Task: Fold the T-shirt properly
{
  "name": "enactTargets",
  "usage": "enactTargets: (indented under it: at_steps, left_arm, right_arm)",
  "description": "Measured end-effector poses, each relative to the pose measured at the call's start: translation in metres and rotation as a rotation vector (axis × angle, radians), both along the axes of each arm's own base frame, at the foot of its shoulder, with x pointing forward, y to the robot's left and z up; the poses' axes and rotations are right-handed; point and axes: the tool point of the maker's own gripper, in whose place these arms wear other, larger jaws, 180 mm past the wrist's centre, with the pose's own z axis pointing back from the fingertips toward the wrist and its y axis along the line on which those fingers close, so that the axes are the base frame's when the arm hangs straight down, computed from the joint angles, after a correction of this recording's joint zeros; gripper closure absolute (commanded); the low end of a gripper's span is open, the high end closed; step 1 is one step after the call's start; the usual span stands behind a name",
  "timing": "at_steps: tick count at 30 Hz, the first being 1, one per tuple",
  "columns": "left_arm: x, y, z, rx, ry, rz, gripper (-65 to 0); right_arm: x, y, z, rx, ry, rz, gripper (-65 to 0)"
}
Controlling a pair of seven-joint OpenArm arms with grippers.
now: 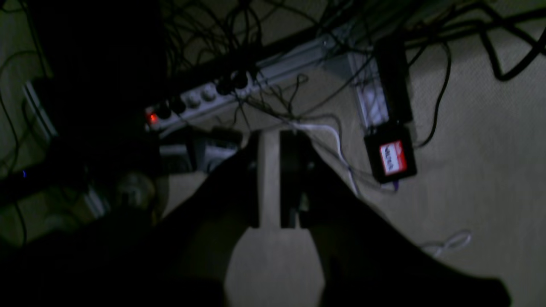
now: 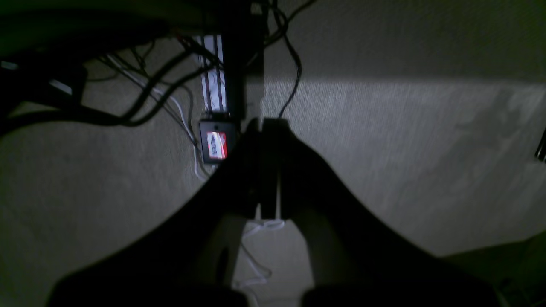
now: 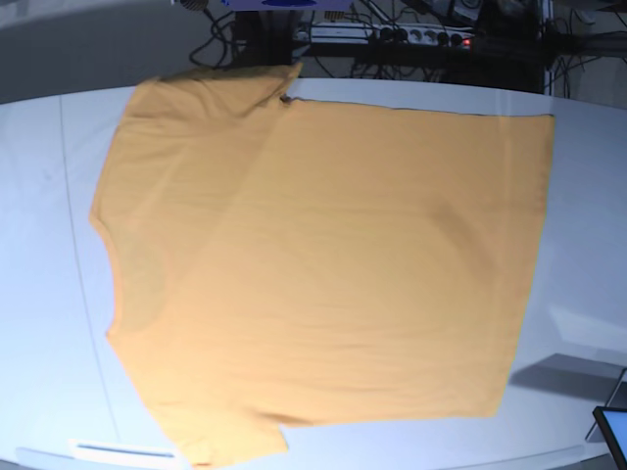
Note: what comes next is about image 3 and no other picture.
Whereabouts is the yellow T-shirt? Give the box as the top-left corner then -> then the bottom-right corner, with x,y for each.
90,66 -> 555,469

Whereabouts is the white power strip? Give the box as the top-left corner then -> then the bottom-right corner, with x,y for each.
294,23 -> 475,50

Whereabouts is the white flat bar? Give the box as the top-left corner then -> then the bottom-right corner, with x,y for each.
68,439 -> 178,458

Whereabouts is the tablet screen on stand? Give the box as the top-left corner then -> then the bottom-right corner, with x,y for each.
586,368 -> 626,470

